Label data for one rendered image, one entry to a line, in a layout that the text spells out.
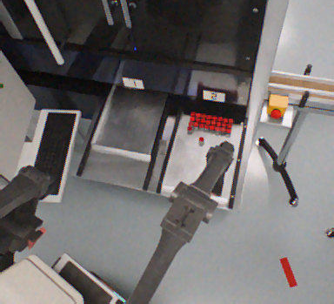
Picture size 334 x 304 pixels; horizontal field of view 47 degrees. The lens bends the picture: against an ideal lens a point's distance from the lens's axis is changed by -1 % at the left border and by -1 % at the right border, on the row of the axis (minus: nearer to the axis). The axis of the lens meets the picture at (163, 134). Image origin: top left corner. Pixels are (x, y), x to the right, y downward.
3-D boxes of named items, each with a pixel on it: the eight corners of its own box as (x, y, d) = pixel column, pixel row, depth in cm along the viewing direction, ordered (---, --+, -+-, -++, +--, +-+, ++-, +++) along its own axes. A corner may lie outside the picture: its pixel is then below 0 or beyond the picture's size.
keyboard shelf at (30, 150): (27, 110, 190) (25, 107, 188) (82, 112, 187) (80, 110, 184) (1, 199, 170) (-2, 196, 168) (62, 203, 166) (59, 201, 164)
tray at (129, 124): (116, 82, 181) (114, 77, 177) (170, 91, 176) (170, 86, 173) (92, 147, 166) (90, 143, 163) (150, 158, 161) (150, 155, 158)
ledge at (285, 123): (263, 97, 172) (264, 94, 170) (293, 101, 170) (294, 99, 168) (259, 124, 166) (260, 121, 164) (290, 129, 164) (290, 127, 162)
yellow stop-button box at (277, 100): (268, 99, 160) (270, 89, 154) (285, 102, 159) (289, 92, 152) (265, 115, 157) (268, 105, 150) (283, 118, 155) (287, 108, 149)
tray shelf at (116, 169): (107, 83, 183) (106, 80, 182) (257, 107, 170) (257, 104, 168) (71, 176, 163) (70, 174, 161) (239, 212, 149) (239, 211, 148)
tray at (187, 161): (183, 114, 169) (182, 111, 166) (243, 125, 164) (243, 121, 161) (163, 187, 155) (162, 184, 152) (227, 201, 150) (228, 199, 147)
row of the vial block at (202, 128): (189, 125, 166) (189, 120, 162) (230, 133, 163) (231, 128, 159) (188, 130, 165) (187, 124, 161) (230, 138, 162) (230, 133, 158)
